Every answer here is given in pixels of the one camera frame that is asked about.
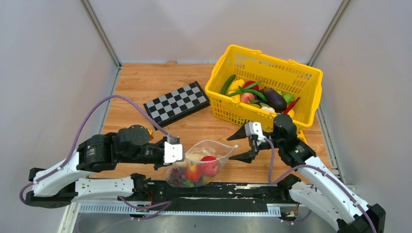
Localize black grey chessboard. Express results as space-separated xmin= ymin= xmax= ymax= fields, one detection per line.
xmin=143 ymin=82 xmax=210 ymax=127

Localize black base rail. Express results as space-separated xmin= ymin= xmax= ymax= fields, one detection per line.
xmin=125 ymin=180 xmax=297 ymax=213

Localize green cucumber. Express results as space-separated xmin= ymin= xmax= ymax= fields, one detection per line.
xmin=219 ymin=74 xmax=236 ymax=95

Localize clear polka dot zip bag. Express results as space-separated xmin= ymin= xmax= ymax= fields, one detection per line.
xmin=165 ymin=140 xmax=238 ymax=188

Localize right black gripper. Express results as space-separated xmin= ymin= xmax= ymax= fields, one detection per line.
xmin=226 ymin=124 xmax=283 ymax=163

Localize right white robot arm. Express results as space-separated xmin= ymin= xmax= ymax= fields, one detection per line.
xmin=227 ymin=115 xmax=386 ymax=233

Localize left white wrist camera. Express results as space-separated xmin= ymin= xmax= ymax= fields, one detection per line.
xmin=164 ymin=137 xmax=185 ymax=165

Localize green lettuce head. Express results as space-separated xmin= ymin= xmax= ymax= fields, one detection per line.
xmin=282 ymin=93 xmax=295 ymax=105

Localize red apple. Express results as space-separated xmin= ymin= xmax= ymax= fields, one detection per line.
xmin=200 ymin=156 xmax=221 ymax=177

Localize purple eggplant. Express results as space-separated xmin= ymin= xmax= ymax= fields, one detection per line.
xmin=264 ymin=88 xmax=288 ymax=112

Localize pink peach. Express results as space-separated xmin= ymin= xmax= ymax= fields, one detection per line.
xmin=240 ymin=92 xmax=255 ymax=104

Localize yellow plastic basket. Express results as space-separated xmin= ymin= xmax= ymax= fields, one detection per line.
xmin=205 ymin=45 xmax=323 ymax=132

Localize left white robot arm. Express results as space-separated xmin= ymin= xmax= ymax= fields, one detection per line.
xmin=23 ymin=125 xmax=181 ymax=209

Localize yellow bell pepper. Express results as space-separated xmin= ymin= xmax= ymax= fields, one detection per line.
xmin=227 ymin=79 xmax=245 ymax=102

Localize green bean pods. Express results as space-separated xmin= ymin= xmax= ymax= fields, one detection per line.
xmin=228 ymin=87 xmax=267 ymax=101

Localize red bell pepper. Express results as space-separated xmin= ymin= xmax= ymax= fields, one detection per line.
xmin=243 ymin=81 xmax=259 ymax=91

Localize yellow toy car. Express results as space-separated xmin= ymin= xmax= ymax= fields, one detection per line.
xmin=148 ymin=130 xmax=153 ymax=140

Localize white oyster mushroom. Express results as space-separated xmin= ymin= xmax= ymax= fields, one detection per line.
xmin=185 ymin=147 xmax=216 ymax=161

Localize yellow lemon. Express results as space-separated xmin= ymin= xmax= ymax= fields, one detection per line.
xmin=287 ymin=109 xmax=295 ymax=119

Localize yellow triangle frame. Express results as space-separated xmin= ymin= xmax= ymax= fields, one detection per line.
xmin=297 ymin=131 xmax=308 ymax=144

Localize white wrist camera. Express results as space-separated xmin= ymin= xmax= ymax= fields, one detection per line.
xmin=244 ymin=121 xmax=265 ymax=139
xmin=164 ymin=137 xmax=185 ymax=165

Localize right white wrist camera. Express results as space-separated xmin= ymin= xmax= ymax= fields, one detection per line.
xmin=244 ymin=121 xmax=265 ymax=139

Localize red chili pepper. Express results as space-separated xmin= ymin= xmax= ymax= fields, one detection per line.
xmin=283 ymin=97 xmax=300 ymax=115

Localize purple grape bunch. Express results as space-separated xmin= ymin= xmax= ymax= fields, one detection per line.
xmin=168 ymin=168 xmax=186 ymax=187

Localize white garlic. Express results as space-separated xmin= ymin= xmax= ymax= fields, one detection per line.
xmin=261 ymin=106 xmax=275 ymax=113

